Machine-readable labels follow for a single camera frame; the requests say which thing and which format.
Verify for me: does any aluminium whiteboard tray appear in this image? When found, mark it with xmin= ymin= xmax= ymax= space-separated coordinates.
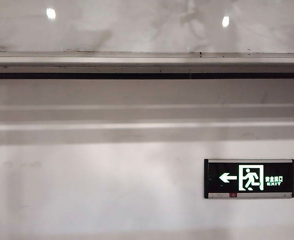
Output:
xmin=0 ymin=50 xmax=294 ymax=81

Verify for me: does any white whiteboard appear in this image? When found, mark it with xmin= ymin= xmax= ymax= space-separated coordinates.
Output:
xmin=0 ymin=0 xmax=294 ymax=54

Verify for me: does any black green exit sign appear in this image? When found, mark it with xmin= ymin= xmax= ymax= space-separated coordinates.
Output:
xmin=203 ymin=158 xmax=294 ymax=200

